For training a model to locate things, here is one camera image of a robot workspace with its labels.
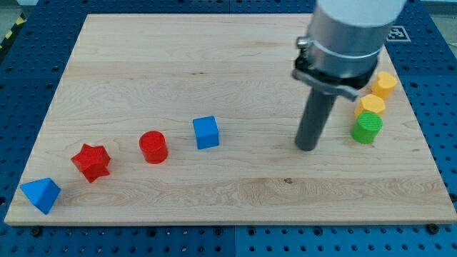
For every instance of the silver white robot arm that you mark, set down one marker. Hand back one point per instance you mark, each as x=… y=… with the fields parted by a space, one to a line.
x=339 y=51

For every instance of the blue cube block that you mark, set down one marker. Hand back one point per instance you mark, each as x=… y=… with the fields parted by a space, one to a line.
x=206 y=132

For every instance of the light wooden board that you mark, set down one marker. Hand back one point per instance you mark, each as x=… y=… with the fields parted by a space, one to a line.
x=133 y=73

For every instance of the red cylinder block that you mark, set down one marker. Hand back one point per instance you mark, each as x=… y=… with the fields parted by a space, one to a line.
x=153 y=147

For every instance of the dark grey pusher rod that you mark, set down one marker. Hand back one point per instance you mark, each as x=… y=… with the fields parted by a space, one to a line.
x=315 y=115

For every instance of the red star block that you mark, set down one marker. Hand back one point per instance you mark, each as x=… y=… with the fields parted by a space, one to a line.
x=92 y=162

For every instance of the green cylinder block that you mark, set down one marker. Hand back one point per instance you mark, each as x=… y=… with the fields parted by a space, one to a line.
x=366 y=127

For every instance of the yellow hexagon block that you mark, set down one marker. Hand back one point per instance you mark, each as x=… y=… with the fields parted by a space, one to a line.
x=370 y=103

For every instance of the yellow heart block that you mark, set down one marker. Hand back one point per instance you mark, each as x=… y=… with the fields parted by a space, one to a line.
x=383 y=85

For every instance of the black white fiducial marker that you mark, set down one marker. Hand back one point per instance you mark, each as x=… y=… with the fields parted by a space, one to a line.
x=398 y=34

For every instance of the blue triangular prism block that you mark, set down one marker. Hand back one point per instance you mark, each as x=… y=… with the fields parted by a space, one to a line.
x=41 y=193

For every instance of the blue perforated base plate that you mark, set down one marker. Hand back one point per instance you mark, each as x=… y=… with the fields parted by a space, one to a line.
x=34 y=64

